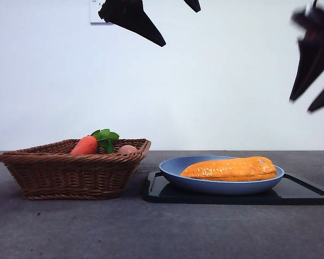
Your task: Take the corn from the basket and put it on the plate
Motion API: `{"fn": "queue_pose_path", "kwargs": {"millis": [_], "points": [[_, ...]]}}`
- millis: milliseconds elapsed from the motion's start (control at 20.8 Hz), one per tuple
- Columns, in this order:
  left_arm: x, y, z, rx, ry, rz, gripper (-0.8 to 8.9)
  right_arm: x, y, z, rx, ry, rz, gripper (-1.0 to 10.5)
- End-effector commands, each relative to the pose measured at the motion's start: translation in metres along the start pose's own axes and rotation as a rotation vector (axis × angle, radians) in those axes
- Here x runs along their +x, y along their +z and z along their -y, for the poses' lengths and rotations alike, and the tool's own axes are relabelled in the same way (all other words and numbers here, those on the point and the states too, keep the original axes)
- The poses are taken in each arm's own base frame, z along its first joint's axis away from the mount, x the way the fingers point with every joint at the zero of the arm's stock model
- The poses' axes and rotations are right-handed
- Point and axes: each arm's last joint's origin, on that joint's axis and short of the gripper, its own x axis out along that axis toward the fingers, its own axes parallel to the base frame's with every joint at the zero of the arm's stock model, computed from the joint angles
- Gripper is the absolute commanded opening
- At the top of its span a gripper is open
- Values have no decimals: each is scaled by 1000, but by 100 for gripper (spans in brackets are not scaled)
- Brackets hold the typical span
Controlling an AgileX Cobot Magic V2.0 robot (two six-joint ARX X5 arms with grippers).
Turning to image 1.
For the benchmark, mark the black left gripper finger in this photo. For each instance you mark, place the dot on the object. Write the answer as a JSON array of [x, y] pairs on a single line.
[[194, 5], [132, 19]]

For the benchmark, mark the yellow corn cob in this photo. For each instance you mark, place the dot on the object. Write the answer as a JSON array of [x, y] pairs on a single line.
[[226, 170]]

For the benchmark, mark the blue round plate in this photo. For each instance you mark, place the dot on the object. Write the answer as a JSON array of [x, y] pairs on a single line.
[[218, 187]]

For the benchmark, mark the brown wicker basket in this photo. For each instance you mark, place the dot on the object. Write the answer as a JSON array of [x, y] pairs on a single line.
[[70, 175]]

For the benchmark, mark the black flat tray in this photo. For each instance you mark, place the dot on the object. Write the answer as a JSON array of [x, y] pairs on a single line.
[[299, 195]]

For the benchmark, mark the brown egg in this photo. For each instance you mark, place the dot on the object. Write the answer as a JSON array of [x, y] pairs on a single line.
[[127, 149]]

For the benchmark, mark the orange carrot with green leaves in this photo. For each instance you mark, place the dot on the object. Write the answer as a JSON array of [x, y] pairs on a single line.
[[85, 145]]

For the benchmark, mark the white wall socket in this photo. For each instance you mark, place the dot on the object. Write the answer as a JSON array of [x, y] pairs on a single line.
[[94, 10]]

